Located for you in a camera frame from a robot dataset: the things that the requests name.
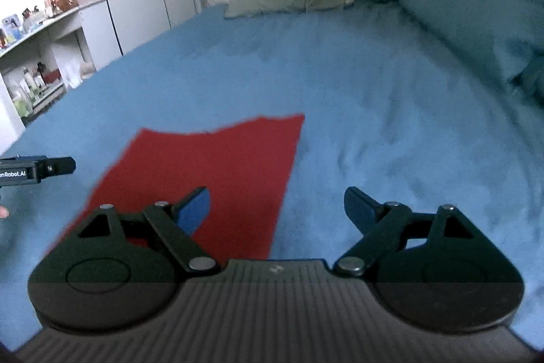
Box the white shelf unit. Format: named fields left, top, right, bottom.
left=0, top=0, right=107, bottom=151

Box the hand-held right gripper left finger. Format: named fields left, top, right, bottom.
left=76, top=187, right=221, bottom=274

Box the red long-sleeved sweater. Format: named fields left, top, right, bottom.
left=50, top=114, right=306, bottom=261

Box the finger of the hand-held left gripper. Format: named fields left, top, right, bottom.
left=39, top=156, right=77, bottom=177

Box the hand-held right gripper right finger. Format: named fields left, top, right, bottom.
left=333, top=186, right=477, bottom=278

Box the teal folded duvet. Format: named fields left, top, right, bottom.
left=397, top=0, right=544, bottom=109

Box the blue bed sheet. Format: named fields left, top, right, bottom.
left=0, top=1, right=544, bottom=347

